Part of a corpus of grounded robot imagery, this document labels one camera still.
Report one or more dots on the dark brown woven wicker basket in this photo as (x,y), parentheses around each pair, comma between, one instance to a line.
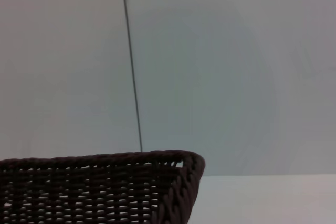
(92,192)

